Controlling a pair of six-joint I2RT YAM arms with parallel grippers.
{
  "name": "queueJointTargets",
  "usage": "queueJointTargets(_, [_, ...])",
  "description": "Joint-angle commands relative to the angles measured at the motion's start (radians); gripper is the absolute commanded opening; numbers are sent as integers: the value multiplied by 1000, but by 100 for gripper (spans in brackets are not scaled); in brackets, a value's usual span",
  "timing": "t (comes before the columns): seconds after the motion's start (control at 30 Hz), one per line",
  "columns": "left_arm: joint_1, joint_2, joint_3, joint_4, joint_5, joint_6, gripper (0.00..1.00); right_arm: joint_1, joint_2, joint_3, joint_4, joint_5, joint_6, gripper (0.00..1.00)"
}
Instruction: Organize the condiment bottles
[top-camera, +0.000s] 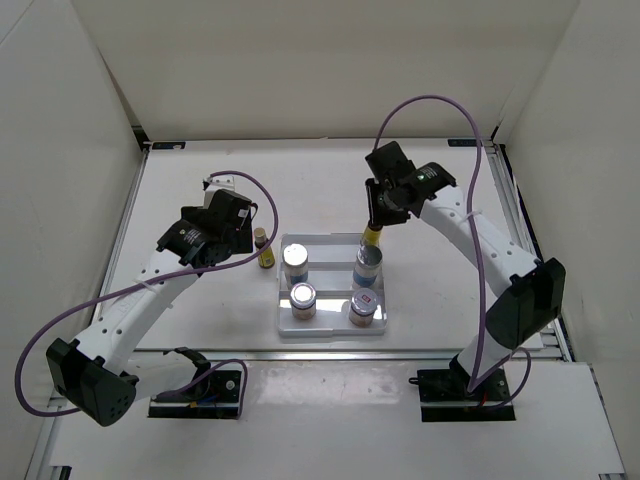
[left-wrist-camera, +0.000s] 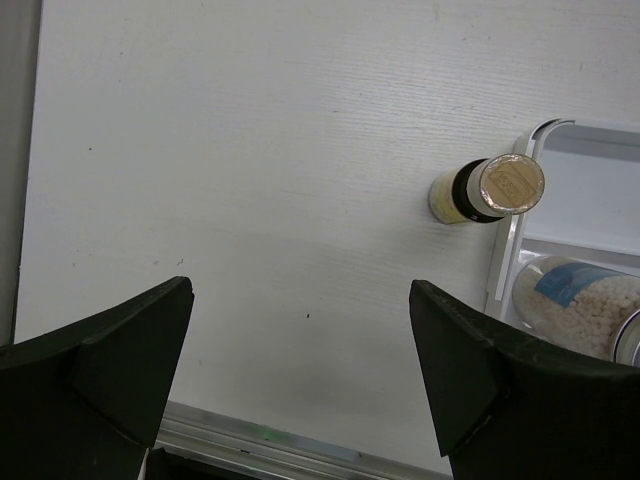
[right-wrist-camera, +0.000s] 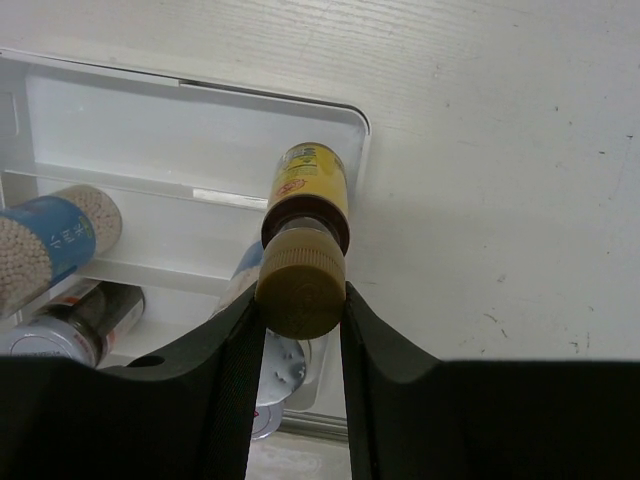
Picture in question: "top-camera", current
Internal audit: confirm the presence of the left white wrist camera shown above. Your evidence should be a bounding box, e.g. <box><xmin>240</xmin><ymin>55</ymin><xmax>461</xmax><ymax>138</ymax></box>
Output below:
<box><xmin>203</xmin><ymin>175</ymin><xmax>235</xmax><ymax>208</ymax></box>

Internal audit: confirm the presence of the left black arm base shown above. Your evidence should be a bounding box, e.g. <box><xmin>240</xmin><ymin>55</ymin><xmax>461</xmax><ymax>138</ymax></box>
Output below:
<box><xmin>147</xmin><ymin>347</ymin><xmax>249</xmax><ymax>420</ymax></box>

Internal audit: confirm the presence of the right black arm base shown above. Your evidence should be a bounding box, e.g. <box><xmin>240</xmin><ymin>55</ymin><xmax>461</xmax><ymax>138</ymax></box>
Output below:
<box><xmin>408</xmin><ymin>354</ymin><xmax>516</xmax><ymax>423</ymax></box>

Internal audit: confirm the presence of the white-lid sauce jar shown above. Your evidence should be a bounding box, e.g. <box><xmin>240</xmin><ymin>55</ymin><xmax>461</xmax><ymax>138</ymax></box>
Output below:
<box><xmin>290</xmin><ymin>282</ymin><xmax>316</xmax><ymax>320</ymax></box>
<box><xmin>348</xmin><ymin>288</ymin><xmax>378</xmax><ymax>327</ymax></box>

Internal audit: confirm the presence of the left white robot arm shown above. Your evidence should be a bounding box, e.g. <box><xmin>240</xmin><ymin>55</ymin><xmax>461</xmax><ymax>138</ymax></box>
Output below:
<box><xmin>46</xmin><ymin>189</ymin><xmax>254</xmax><ymax>427</ymax></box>

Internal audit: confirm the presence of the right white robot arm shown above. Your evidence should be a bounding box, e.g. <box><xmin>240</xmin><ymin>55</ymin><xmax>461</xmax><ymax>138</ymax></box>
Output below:
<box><xmin>365</xmin><ymin>141</ymin><xmax>566</xmax><ymax>400</ymax></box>

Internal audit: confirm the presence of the silver-lid shaker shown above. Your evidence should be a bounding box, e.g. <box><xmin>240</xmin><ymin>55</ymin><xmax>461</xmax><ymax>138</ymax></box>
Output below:
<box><xmin>282</xmin><ymin>243</ymin><xmax>308</xmax><ymax>288</ymax></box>
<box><xmin>352</xmin><ymin>245</ymin><xmax>383</xmax><ymax>288</ymax></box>

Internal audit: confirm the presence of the yellow small bottle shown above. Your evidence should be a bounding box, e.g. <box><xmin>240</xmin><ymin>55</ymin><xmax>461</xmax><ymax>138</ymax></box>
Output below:
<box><xmin>360</xmin><ymin>222</ymin><xmax>383</xmax><ymax>247</ymax></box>
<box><xmin>254</xmin><ymin>227</ymin><xmax>275</xmax><ymax>269</ymax></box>

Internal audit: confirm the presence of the white tiered plastic tray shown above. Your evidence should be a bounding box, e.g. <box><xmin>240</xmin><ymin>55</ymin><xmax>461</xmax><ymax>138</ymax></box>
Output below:
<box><xmin>276</xmin><ymin>233</ymin><xmax>387</xmax><ymax>339</ymax></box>

